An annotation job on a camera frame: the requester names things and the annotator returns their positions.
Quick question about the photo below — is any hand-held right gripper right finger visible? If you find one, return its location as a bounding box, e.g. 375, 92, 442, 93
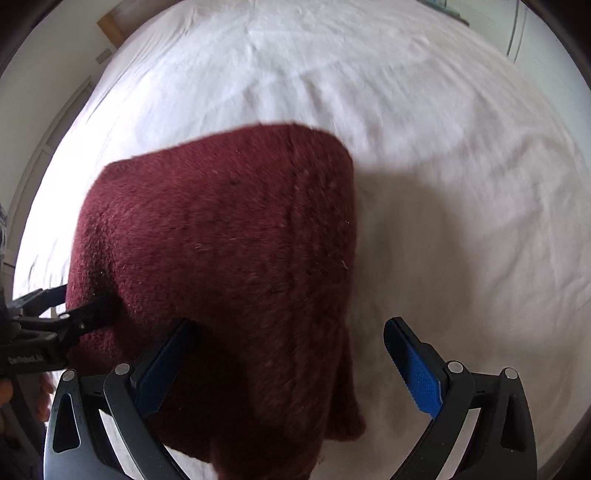
383, 316, 539, 480

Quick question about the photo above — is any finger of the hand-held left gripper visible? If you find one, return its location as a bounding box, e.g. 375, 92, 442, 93
8, 284, 70, 320
58, 294, 120, 344

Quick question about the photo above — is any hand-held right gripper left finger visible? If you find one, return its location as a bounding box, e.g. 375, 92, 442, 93
43, 318, 202, 480

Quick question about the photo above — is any dark red knit sweater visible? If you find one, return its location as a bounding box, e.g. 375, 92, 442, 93
66, 122, 368, 480

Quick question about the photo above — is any person's left hand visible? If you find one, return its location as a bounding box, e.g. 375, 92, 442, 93
0, 372, 55, 424

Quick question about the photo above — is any bed with white sheet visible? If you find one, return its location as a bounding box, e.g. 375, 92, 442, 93
11, 0, 589, 480

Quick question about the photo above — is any wooden headboard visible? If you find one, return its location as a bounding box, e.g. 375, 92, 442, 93
96, 8, 126, 48

